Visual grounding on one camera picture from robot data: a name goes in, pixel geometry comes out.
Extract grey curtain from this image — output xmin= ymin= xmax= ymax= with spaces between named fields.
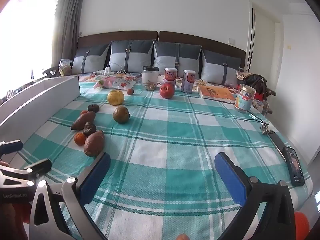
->
xmin=51 ymin=0 xmax=88 ymax=68

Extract person's left forearm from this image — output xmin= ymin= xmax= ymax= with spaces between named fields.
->
xmin=0 ymin=201 xmax=28 ymax=240

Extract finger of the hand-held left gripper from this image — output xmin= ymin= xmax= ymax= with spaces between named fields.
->
xmin=0 ymin=139 xmax=23 ymax=159
xmin=0 ymin=159 xmax=52 ymax=180

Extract clear jar black lid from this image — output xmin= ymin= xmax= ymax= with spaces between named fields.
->
xmin=142 ymin=66 xmax=159 ymax=91

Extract orange book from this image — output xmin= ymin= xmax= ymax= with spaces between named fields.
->
xmin=197 ymin=84 xmax=237 ymax=104

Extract white cardboard box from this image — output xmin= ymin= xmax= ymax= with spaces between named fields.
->
xmin=0 ymin=76 xmax=80 ymax=165

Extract black flat case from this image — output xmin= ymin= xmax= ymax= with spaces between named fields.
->
xmin=269 ymin=132 xmax=288 ymax=163

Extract small colourful box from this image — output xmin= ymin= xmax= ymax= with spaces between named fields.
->
xmin=234 ymin=84 xmax=257 ymax=112

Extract brownish green pear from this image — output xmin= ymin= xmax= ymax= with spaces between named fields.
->
xmin=113 ymin=106 xmax=130 ymax=124

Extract orange tangerine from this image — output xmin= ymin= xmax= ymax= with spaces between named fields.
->
xmin=74 ymin=132 xmax=87 ymax=145

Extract plump sweet potato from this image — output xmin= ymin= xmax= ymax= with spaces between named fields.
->
xmin=84 ymin=130 xmax=105 ymax=157

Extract yellow apple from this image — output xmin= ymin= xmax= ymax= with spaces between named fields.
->
xmin=107 ymin=90 xmax=125 ymax=105

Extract grey two-tone pillow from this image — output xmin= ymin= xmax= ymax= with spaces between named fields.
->
xmin=109 ymin=40 xmax=154 ymax=73
xmin=71 ymin=44 xmax=111 ymax=75
xmin=201 ymin=49 xmax=242 ymax=88
xmin=153 ymin=41 xmax=202 ymax=79

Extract bunch of keys with cord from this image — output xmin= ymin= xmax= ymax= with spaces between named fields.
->
xmin=244 ymin=116 xmax=275 ymax=136

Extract red apple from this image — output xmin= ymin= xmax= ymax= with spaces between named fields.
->
xmin=159 ymin=82 xmax=175 ymax=99

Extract red and silver can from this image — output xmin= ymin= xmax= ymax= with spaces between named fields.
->
xmin=164 ymin=67 xmax=178 ymax=86
xmin=181 ymin=69 xmax=196 ymax=93

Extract teal plaid blanket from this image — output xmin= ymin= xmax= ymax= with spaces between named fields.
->
xmin=19 ymin=81 xmax=314 ymax=240

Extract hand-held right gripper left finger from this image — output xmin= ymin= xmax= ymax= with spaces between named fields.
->
xmin=29 ymin=152 xmax=111 ymax=240

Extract brown handbag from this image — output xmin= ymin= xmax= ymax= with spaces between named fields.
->
xmin=240 ymin=71 xmax=267 ymax=93

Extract black smartphone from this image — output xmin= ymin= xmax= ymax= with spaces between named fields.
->
xmin=282 ymin=146 xmax=305 ymax=187

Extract white charger and cables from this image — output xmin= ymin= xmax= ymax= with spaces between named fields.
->
xmin=91 ymin=64 xmax=130 ymax=77

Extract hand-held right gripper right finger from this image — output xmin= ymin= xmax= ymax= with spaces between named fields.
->
xmin=214 ymin=151 xmax=297 ymax=240

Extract dark shrivelled fruit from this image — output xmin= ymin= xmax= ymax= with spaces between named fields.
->
xmin=83 ymin=122 xmax=97 ymax=137

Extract clear bag of snacks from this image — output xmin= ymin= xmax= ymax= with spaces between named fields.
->
xmin=59 ymin=59 xmax=72 ymax=77

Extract white snack packet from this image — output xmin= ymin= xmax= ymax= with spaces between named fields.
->
xmin=112 ymin=78 xmax=137 ymax=91

